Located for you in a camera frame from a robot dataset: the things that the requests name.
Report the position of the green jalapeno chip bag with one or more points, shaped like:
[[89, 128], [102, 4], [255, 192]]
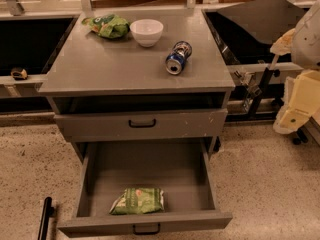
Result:
[[136, 201]]

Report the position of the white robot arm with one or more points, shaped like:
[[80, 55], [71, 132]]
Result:
[[302, 93]]

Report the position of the grey drawer cabinet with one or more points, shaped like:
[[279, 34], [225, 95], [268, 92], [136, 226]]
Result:
[[93, 75]]

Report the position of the closed grey upper drawer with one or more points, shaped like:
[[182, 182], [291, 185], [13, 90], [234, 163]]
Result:
[[141, 125]]

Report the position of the open grey middle drawer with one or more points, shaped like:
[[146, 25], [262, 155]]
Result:
[[179, 167]]

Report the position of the bright green snack bag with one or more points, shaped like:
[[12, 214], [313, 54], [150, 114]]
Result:
[[110, 26]]

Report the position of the blue soda can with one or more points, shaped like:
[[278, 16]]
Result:
[[177, 58]]

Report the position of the white bowl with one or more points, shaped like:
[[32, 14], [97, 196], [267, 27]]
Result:
[[146, 32]]

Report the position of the black tray stand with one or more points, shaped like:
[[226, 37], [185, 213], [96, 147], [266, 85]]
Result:
[[244, 34]]

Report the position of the small yellow tape measure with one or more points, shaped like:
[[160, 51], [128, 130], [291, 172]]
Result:
[[19, 73]]

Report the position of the black bar on floor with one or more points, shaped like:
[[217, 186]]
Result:
[[47, 212]]

